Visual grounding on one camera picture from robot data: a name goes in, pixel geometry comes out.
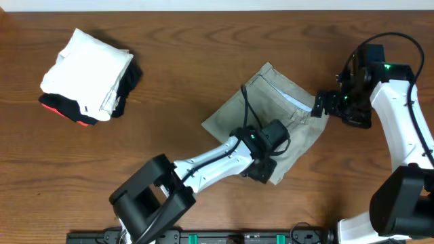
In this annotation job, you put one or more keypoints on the khaki grey shorts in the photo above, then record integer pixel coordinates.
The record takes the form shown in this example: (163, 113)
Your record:
(272, 96)

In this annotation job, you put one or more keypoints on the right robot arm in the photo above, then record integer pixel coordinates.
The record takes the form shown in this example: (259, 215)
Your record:
(402, 208)

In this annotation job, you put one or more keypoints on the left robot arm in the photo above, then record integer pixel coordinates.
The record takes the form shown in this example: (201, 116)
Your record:
(154, 198)

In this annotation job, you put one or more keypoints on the red folded garment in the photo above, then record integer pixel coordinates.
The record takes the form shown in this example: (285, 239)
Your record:
(59, 113)

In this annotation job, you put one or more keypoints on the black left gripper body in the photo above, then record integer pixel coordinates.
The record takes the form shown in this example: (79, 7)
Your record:
(259, 170)

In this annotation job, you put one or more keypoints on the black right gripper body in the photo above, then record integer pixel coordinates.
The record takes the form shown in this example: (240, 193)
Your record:
(352, 108)

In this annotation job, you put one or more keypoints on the white folded garment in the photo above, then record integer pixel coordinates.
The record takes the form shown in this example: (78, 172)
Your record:
(89, 72)

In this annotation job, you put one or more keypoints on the black folded garment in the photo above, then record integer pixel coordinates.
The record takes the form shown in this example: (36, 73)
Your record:
(70, 108)

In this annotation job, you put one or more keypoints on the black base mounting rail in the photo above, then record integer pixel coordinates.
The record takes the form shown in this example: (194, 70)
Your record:
(301, 235)

